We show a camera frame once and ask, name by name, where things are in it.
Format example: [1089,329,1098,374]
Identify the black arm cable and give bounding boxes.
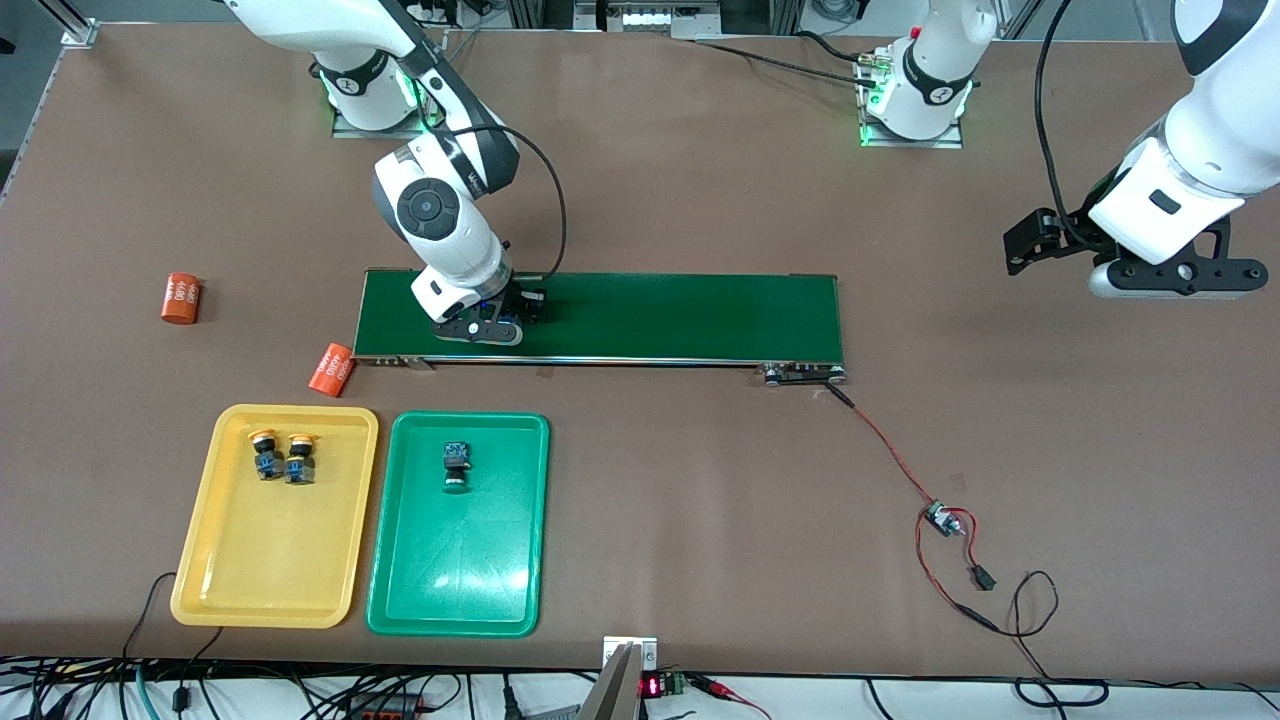
[1034,0,1101,251]
[425,122,569,287]

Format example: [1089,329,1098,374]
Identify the red black conveyor power cable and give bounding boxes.
[825,383,941,513]

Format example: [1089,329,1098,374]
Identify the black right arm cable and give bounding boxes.
[425,122,569,287]

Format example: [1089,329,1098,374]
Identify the white background equipment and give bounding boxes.
[575,0,723,39]

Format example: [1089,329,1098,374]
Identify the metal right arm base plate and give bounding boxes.
[332,28,446,139]

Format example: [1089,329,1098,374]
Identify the black power strip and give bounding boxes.
[345,690,426,720]

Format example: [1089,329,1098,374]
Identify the yellow cap push button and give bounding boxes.
[284,432,320,487]
[247,428,287,483]

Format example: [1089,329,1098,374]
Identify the black braided cable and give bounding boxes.
[690,38,871,86]

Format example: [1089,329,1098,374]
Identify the aluminium stand bracket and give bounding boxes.
[602,635,659,720]

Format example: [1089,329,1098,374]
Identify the yellow plastic tray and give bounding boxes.
[170,404,380,630]

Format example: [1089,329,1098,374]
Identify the red clip lead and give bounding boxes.
[695,675,773,720]

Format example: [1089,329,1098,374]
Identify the thin black looped cable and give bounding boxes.
[1012,570,1111,709]

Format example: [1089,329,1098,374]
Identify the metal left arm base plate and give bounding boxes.
[858,50,966,149]

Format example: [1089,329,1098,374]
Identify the red black lead wire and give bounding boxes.
[915,508,1001,633]

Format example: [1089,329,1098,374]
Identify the green belt conveyor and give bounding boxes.
[350,268,848,387]

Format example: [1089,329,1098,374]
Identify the green plastic tray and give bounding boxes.
[365,411,551,638]

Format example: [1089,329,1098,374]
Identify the orange 4680 cylinder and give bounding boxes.
[160,273,202,326]
[308,342,356,398]

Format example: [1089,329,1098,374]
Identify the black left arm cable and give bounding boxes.
[1034,0,1101,251]

